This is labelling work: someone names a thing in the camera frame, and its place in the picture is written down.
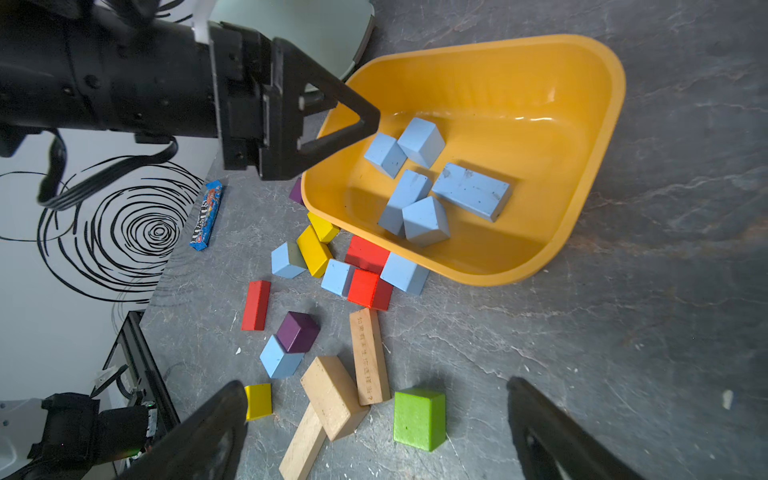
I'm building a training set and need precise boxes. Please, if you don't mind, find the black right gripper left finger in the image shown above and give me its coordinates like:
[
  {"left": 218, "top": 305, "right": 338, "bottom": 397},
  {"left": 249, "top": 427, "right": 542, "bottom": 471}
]
[{"left": 118, "top": 381, "right": 248, "bottom": 479}]

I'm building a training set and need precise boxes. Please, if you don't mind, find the long wooden block upright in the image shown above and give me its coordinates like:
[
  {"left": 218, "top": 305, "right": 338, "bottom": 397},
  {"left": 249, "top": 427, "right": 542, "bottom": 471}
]
[{"left": 279, "top": 404, "right": 327, "bottom": 480}]

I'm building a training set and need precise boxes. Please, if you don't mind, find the wooden block slanted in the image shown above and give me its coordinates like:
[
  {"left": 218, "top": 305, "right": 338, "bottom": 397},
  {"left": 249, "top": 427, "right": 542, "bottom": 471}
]
[{"left": 349, "top": 308, "right": 392, "bottom": 406}]

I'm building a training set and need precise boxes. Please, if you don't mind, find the blue long block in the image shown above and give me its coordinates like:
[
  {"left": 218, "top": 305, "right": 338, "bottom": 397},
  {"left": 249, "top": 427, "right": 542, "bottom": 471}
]
[{"left": 432, "top": 163, "right": 513, "bottom": 222}]

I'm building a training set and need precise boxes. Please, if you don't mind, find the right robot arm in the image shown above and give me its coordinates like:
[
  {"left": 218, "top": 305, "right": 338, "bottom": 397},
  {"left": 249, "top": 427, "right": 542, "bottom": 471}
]
[{"left": 1, "top": 377, "right": 638, "bottom": 479}]

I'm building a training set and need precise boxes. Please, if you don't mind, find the blue block by yellow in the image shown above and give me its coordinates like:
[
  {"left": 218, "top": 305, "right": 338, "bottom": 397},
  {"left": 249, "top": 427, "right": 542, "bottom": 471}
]
[{"left": 271, "top": 241, "right": 307, "bottom": 279}]

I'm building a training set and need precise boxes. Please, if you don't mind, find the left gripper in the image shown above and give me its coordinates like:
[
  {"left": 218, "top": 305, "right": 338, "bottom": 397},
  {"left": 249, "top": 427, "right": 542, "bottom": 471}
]
[{"left": 208, "top": 22, "right": 380, "bottom": 180}]

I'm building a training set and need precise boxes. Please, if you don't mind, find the blue candy packet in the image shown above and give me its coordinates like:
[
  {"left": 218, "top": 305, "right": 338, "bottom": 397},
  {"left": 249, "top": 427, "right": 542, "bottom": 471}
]
[{"left": 189, "top": 180, "right": 224, "bottom": 251}]

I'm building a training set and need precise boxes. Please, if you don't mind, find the yellow cube block front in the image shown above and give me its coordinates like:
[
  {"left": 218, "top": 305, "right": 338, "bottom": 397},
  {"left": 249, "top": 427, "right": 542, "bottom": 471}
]
[{"left": 244, "top": 384, "right": 273, "bottom": 422}]

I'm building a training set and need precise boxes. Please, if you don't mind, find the yellow plastic tub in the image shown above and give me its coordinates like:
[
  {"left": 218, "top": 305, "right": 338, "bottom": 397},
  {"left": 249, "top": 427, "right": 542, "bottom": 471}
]
[{"left": 302, "top": 35, "right": 626, "bottom": 287}]

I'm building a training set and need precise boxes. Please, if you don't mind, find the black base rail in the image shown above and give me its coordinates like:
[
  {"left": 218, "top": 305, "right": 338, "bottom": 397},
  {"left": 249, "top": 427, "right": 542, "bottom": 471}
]
[{"left": 91, "top": 310, "right": 180, "bottom": 451}]

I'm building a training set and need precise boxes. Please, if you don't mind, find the purple cube block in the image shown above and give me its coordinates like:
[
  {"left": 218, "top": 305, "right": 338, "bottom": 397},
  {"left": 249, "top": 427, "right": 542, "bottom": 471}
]
[
  {"left": 276, "top": 311, "right": 320, "bottom": 353},
  {"left": 289, "top": 177, "right": 304, "bottom": 206}
]

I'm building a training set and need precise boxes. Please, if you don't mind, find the purple cube block upper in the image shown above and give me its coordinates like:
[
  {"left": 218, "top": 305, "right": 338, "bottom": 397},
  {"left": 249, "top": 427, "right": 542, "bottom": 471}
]
[{"left": 289, "top": 177, "right": 304, "bottom": 206}]

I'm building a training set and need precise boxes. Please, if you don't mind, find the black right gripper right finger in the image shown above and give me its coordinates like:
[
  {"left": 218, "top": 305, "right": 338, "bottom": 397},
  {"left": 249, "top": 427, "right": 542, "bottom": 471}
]
[{"left": 507, "top": 377, "right": 640, "bottom": 479}]

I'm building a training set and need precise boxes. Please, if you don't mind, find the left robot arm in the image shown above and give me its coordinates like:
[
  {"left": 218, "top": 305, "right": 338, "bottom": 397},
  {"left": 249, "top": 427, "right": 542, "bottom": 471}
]
[{"left": 1, "top": 1, "right": 380, "bottom": 180}]

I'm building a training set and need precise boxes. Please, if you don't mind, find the green cube block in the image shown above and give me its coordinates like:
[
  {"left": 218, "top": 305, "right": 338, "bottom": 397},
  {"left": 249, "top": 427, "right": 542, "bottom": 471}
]
[{"left": 393, "top": 388, "right": 446, "bottom": 452}]

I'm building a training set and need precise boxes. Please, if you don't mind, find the yellow block near purple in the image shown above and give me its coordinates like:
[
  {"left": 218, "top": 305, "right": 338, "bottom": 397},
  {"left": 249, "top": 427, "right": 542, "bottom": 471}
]
[{"left": 307, "top": 212, "right": 340, "bottom": 244}]

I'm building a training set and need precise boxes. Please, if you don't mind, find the wooden block middle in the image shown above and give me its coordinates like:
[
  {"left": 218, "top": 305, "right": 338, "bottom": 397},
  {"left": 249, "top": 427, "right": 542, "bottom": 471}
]
[{"left": 300, "top": 356, "right": 370, "bottom": 442}]

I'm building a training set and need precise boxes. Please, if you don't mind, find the purple cube block centre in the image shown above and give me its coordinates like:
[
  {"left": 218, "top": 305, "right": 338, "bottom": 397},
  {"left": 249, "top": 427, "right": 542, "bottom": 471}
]
[{"left": 276, "top": 311, "right": 320, "bottom": 353}]

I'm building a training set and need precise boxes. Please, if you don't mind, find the blue block under tub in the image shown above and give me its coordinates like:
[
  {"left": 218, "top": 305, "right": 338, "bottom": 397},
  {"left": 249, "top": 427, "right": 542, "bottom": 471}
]
[{"left": 380, "top": 253, "right": 429, "bottom": 295}]

